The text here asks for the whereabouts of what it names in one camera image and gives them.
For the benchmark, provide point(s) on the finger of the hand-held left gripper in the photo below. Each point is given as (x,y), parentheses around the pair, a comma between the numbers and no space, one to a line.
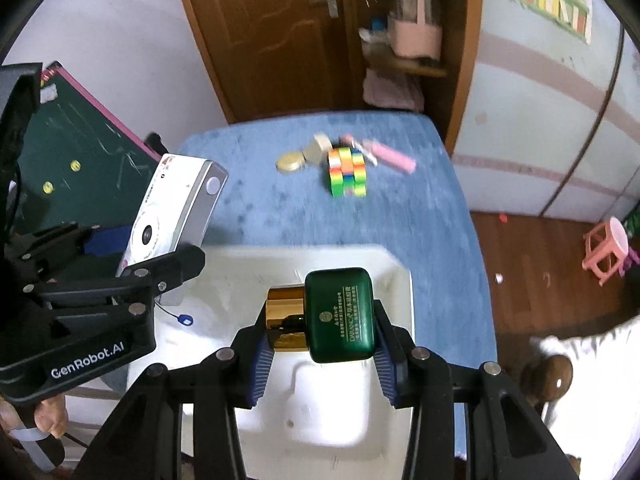
(175,262)
(110,240)

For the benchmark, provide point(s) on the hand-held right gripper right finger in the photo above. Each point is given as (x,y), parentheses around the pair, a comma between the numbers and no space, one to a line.
(386,380)

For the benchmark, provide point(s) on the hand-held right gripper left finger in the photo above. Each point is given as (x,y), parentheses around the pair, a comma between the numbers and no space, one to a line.
(261,370)

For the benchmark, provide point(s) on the white toy camera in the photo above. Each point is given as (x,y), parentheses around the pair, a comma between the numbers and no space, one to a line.
(165,205)

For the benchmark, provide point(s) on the white plastic tray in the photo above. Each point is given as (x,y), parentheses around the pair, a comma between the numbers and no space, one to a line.
(225,300)

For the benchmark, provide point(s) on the green bottle with gold cap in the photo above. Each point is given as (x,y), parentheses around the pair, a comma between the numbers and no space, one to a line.
(340,315)

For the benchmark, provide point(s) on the multicoloured puzzle cube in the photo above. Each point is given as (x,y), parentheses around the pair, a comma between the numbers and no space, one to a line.
(346,174)

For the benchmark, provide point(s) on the pink hair roller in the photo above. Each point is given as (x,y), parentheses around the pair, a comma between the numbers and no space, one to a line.
(395,157)

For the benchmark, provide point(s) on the person's left hand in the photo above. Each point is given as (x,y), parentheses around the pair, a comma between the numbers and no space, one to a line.
(50,417)

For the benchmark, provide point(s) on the black knob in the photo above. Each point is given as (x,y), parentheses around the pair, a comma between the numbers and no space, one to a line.
(156,142)

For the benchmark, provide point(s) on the round gold tin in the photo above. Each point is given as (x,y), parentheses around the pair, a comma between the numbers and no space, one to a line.
(291,163)

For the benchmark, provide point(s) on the round wooden bedpost knob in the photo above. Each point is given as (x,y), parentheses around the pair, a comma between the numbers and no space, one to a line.
(550,379)

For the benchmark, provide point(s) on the beige small box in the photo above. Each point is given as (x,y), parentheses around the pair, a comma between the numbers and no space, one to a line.
(316,149)

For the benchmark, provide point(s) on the white dotted quilt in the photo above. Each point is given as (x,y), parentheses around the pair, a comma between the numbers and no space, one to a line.
(595,400)

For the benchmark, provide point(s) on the brown wooden door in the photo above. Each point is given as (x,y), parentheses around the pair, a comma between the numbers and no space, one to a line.
(260,35)

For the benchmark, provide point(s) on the pink plastic stool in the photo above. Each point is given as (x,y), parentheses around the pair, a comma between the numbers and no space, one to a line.
(607,247)

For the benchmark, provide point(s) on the folded pink towel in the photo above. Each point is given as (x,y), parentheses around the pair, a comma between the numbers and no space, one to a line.
(392,89)

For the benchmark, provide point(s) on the floral sliding wardrobe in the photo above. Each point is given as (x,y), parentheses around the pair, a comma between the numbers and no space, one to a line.
(530,125)

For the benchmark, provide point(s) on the green patterned bag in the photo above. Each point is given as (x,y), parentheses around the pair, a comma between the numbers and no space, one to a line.
(632,220)

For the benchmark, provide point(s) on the white crumpled cloth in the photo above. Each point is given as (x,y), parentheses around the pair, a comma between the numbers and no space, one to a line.
(372,36)

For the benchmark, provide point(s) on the small blue cup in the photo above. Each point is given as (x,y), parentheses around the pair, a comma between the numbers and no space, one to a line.
(379,25)

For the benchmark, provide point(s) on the pink basket with clear dome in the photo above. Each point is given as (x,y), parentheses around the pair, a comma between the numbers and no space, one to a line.
(415,40)

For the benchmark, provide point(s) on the wooden corner shelf cabinet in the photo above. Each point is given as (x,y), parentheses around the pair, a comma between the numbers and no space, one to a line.
(462,60)

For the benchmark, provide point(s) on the green chalkboard with pink frame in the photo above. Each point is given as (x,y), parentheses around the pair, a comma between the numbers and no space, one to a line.
(75,135)

